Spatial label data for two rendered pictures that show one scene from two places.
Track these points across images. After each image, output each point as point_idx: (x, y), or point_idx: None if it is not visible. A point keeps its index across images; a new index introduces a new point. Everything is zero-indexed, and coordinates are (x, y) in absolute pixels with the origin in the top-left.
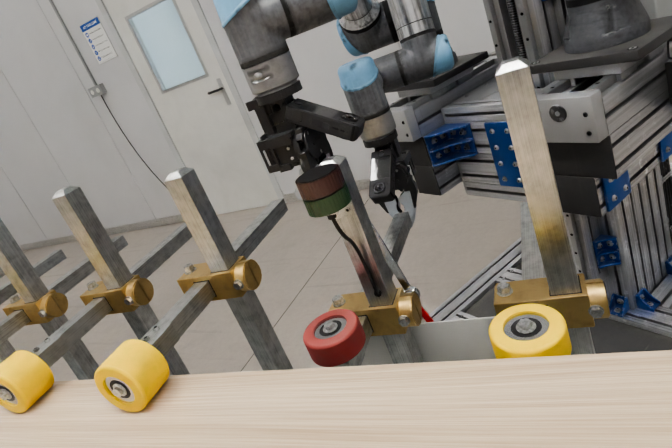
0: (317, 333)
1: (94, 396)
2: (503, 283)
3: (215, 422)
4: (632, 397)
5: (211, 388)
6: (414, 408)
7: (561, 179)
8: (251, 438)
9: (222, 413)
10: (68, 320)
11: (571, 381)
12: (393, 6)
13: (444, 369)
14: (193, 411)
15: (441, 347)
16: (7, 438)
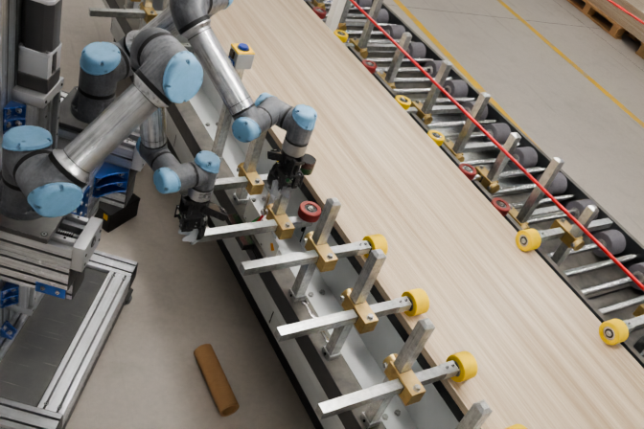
0: (314, 211)
1: (386, 279)
2: (257, 179)
3: (358, 223)
4: None
5: (352, 233)
6: (323, 180)
7: (128, 188)
8: (355, 211)
9: (356, 223)
10: (388, 308)
11: None
12: (165, 124)
13: (309, 177)
14: (361, 233)
15: None
16: None
